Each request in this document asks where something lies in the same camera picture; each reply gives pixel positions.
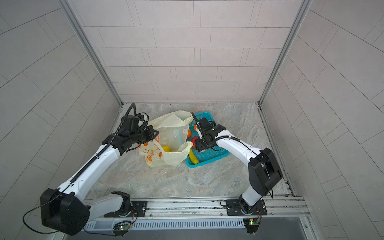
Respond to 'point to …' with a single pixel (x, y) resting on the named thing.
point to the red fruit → (193, 140)
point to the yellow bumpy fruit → (166, 148)
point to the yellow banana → (193, 157)
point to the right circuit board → (252, 224)
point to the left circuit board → (121, 228)
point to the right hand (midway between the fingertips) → (200, 146)
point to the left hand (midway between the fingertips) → (163, 130)
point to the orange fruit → (189, 133)
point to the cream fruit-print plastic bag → (173, 127)
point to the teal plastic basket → (207, 156)
